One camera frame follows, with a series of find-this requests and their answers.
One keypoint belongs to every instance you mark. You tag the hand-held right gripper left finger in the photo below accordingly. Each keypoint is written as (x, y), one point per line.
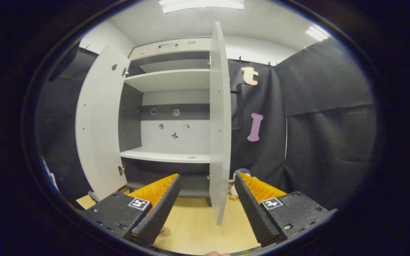
(160, 209)

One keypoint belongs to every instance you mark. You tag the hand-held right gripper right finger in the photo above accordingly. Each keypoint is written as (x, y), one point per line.
(253, 208)

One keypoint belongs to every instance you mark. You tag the round brown coaster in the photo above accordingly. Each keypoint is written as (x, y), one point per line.
(165, 232)

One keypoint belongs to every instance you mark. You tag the white cabinet door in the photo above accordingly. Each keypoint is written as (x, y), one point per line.
(220, 124)
(100, 124)

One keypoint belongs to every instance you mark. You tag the white and grey cabinet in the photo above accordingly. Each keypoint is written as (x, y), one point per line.
(169, 80)

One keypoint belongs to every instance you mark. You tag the white cabinet drawer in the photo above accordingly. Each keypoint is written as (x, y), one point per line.
(194, 48)

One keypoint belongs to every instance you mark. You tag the small penguin toy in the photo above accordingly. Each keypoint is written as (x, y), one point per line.
(234, 190)

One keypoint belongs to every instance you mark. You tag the black backdrop cloth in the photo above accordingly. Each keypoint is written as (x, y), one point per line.
(333, 149)

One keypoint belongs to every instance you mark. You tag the rectangular ceiling light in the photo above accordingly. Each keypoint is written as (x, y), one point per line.
(316, 33)
(201, 5)

